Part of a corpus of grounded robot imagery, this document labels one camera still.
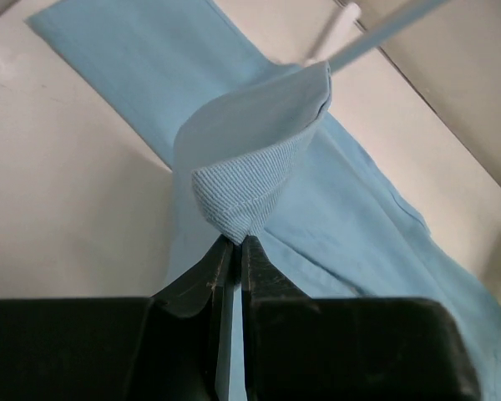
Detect silver and white clothes rack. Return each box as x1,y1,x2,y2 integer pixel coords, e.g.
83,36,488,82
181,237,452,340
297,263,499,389
301,0,445,74

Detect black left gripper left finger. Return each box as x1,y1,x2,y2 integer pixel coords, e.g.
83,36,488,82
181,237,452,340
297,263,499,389
0,237,234,400

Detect light blue trousers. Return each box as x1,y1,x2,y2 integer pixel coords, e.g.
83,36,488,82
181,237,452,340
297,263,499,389
28,1,501,400

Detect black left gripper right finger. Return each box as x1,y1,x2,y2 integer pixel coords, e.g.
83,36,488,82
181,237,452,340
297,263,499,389
240,236,482,400

